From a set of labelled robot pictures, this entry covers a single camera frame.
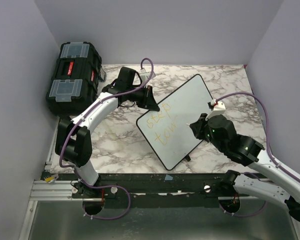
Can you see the blue tape piece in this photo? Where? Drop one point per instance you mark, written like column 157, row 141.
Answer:
column 168, row 177

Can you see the black plastic toolbox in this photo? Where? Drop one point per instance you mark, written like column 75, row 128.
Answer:
column 75, row 80

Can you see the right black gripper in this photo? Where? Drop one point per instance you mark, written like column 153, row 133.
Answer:
column 197, row 126

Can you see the black framed whiteboard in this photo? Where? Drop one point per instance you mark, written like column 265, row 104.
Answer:
column 166, row 131

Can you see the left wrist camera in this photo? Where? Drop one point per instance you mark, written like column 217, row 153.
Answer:
column 145, row 75

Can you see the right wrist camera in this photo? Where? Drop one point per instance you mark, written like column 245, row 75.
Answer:
column 217, row 108

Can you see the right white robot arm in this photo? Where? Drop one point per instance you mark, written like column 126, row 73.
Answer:
column 285, row 187

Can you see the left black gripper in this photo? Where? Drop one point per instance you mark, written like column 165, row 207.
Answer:
column 148, row 101

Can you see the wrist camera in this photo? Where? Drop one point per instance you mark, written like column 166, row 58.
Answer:
column 145, row 75
column 217, row 108

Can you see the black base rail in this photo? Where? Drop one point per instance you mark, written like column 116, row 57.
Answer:
column 150, row 190

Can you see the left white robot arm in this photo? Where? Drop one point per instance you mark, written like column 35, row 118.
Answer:
column 73, row 141

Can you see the aluminium extrusion frame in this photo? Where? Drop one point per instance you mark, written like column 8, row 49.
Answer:
column 41, row 191

